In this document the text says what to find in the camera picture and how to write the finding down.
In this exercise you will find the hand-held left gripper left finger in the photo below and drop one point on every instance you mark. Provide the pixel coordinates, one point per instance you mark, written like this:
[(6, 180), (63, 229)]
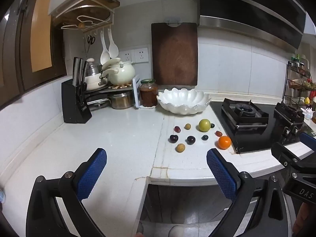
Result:
[(92, 172)]

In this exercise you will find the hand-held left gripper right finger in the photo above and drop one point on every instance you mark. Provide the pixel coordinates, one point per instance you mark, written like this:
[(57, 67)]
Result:
[(221, 172)]

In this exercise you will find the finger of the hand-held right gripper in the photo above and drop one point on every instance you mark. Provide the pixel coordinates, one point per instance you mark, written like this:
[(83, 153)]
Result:
[(308, 141), (280, 151)]

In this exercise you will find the orange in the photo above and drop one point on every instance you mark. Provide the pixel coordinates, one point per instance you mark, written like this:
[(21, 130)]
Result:
[(224, 142)]

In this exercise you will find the red cherry tomato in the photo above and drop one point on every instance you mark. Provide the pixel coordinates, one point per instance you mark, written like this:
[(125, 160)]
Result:
[(218, 133)]

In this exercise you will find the dark plum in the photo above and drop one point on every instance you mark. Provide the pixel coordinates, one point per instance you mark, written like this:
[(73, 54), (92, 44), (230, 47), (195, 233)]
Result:
[(174, 138), (190, 139)]

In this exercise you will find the white scalloped bowl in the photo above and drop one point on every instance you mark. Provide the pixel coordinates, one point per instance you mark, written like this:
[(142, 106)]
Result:
[(184, 101)]

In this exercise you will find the person's right hand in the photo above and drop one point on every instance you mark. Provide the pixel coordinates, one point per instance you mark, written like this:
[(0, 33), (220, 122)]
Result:
[(305, 221)]

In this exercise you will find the black burner grate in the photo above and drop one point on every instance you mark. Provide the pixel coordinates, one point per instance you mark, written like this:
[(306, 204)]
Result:
[(288, 114), (244, 114)]

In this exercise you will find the blueberry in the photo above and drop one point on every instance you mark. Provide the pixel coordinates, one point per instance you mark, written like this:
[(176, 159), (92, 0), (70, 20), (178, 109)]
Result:
[(204, 137)]

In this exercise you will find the brown longan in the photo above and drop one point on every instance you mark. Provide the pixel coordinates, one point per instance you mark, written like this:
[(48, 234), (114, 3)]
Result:
[(188, 126), (180, 148)]

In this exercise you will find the green apple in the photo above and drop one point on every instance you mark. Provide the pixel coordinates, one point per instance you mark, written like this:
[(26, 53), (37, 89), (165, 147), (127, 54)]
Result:
[(204, 125)]

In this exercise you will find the black gas stove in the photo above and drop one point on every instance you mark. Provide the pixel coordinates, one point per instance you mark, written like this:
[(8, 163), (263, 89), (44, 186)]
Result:
[(222, 118)]

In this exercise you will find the red grape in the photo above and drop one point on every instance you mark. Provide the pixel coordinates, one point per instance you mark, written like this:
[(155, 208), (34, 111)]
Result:
[(177, 128)]

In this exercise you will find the black knife block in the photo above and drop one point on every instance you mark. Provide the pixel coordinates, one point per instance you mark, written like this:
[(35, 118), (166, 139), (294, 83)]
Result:
[(75, 106)]

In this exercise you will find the steel pan under shelf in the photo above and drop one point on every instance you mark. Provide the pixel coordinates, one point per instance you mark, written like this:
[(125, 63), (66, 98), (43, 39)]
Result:
[(96, 101)]

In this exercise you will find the stainless steel pot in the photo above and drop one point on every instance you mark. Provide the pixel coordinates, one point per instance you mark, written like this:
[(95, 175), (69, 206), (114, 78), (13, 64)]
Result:
[(121, 100)]

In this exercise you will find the cream saucepan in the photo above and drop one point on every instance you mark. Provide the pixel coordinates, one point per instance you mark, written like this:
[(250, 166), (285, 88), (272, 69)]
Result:
[(93, 84)]

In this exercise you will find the woven trivet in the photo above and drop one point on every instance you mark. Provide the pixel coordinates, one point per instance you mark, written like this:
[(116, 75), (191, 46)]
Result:
[(118, 87)]

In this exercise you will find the grey pot shelf rack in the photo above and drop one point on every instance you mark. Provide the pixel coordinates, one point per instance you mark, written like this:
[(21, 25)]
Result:
[(136, 91)]

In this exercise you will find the glass jar with green lid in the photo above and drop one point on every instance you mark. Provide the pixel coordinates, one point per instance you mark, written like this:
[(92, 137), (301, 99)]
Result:
[(148, 93)]

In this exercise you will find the steel pot lid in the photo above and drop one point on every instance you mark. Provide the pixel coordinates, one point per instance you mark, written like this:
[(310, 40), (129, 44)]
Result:
[(93, 69)]

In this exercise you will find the cream pot with lid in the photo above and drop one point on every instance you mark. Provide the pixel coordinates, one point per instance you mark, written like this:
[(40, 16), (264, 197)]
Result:
[(122, 72)]

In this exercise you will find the white ladle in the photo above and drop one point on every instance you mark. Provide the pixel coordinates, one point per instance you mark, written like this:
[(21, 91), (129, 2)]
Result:
[(105, 54)]

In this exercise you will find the dark wooden cutting board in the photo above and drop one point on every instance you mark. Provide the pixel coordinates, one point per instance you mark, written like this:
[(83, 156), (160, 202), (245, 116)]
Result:
[(174, 54)]

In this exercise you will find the black scissors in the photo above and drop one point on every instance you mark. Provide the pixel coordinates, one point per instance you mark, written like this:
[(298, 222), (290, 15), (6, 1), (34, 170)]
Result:
[(90, 40)]

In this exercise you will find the black range hood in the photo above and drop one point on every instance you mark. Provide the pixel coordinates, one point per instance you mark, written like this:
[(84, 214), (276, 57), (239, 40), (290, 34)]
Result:
[(246, 7)]

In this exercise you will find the round wooden board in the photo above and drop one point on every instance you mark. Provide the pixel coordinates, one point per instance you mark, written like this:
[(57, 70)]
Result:
[(81, 13)]

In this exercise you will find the rectangular wooden board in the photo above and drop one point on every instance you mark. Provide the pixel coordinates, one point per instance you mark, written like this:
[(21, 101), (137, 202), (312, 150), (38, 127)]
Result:
[(103, 1)]

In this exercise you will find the white wall socket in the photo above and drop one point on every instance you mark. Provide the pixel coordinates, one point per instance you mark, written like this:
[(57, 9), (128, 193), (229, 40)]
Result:
[(141, 55), (127, 55)]

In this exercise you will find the brown window frame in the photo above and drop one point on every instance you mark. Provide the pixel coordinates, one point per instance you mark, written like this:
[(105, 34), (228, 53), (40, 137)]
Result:
[(22, 54)]

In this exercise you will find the clear wall hook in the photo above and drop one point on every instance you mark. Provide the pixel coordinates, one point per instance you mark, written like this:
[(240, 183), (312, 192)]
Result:
[(173, 21)]

